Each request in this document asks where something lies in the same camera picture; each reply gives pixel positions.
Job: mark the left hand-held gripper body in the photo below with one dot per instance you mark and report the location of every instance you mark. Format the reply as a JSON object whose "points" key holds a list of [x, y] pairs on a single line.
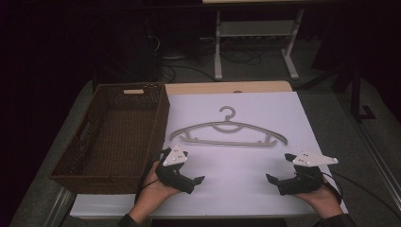
{"points": [[172, 176]]}

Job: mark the brown wicker basket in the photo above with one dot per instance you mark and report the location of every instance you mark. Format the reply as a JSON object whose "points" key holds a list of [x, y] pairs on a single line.
{"points": [[126, 138]]}

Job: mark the black metal stand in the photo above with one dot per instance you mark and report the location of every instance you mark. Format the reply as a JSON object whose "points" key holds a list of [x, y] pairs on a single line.
{"points": [[356, 94]]}

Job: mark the grey plastic clothes hanger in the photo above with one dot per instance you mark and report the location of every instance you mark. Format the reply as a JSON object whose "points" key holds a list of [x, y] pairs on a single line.
{"points": [[233, 143]]}

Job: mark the white table mat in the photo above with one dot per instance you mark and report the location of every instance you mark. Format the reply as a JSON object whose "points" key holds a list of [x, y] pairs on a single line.
{"points": [[239, 189]]}

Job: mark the person's left hand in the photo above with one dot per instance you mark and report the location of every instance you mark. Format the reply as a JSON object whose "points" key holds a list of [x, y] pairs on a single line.
{"points": [[151, 195]]}

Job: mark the white metal stand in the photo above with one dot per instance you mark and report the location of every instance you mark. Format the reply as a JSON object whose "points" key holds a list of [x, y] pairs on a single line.
{"points": [[257, 29]]}

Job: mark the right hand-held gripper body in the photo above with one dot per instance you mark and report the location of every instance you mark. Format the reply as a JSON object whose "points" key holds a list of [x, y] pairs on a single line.
{"points": [[302, 183]]}

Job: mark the aluminium frame rail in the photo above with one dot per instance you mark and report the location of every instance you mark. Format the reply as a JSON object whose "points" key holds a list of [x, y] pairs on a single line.
{"points": [[381, 157], [60, 208]]}

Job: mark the person's right hand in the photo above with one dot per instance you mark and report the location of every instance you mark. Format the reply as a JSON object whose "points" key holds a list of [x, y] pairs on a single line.
{"points": [[324, 201]]}

